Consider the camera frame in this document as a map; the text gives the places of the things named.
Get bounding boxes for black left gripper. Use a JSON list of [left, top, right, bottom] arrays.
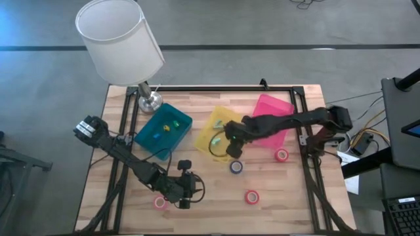
[[162, 172, 198, 210]]

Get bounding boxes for pink tape roll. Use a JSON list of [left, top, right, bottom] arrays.
[[153, 195, 169, 211]]

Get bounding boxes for blue tape roll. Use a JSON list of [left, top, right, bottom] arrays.
[[229, 160, 244, 175]]

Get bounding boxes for red tape roll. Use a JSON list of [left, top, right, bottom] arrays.
[[274, 148, 290, 163], [244, 189, 261, 206]]

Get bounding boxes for yellow plastic bin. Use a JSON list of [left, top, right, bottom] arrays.
[[194, 105, 246, 163]]

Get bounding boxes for pink plastic bin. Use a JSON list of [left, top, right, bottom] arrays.
[[251, 94, 295, 150]]

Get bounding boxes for blue plastic bin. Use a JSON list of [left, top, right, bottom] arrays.
[[134, 103, 194, 161]]

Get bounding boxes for silver lamp base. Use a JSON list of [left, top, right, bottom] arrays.
[[138, 81, 164, 113]]

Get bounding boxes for black power adapter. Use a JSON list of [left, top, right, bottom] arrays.
[[349, 132, 374, 157]]

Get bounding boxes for white paper sheet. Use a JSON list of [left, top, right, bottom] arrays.
[[337, 150, 361, 195]]

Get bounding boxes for white lamp shade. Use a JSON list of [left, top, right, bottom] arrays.
[[75, 0, 165, 87]]

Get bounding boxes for black side desk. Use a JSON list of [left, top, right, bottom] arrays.
[[341, 68, 420, 180]]

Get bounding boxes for black floor stand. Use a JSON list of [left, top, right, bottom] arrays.
[[0, 130, 53, 236]]

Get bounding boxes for tablet with blue screen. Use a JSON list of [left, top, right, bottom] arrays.
[[400, 119, 420, 138]]

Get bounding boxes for black laptop keyboard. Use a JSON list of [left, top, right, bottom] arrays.
[[382, 195, 420, 236]]

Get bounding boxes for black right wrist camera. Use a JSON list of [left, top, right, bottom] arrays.
[[225, 142, 244, 159]]

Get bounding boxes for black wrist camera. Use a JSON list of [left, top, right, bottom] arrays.
[[177, 159, 193, 174], [225, 142, 244, 159]]

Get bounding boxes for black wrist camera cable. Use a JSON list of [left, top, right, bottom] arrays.
[[208, 130, 230, 158]]

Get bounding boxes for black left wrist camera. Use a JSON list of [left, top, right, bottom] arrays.
[[177, 159, 193, 174]]

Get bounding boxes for black floor cables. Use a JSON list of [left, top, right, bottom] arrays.
[[288, 0, 326, 10]]

